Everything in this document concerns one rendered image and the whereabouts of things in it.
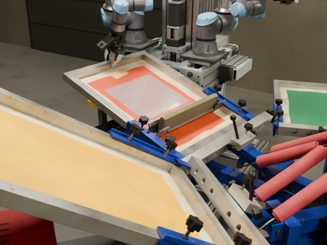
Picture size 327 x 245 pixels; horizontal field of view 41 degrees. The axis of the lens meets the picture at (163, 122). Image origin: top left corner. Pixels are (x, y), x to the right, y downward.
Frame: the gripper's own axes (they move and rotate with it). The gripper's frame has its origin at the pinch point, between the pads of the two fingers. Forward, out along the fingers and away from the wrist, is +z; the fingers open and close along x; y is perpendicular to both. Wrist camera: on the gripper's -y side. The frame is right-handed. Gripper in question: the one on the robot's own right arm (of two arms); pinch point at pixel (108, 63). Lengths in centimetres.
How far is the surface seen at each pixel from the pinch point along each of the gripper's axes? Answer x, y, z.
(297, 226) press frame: -131, -33, -14
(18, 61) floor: 359, 176, 232
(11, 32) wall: 455, 225, 238
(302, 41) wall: 20, 327, 65
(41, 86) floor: 250, 140, 202
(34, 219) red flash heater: -71, -94, -4
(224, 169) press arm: -86, -1, 12
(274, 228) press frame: -126, -37, -12
